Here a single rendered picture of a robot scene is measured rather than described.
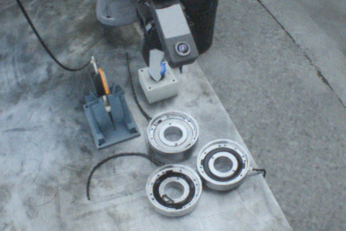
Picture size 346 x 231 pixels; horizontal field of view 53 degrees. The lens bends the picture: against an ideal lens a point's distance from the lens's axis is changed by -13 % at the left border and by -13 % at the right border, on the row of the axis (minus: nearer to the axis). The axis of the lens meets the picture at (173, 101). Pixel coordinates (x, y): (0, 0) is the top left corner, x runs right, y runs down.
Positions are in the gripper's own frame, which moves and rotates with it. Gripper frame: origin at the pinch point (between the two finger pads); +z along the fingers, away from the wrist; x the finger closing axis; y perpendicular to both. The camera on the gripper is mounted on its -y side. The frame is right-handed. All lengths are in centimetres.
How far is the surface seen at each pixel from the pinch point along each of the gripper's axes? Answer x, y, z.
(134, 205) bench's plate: 14.2, -15.2, 16.4
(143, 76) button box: 2.4, 12.3, 11.9
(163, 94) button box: -0.7, 7.7, 14.5
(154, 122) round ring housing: 4.1, 0.3, 13.3
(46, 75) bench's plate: 25.3, 27.4, 16.4
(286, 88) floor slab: -82, 52, 96
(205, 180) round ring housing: -0.2, -16.6, 12.8
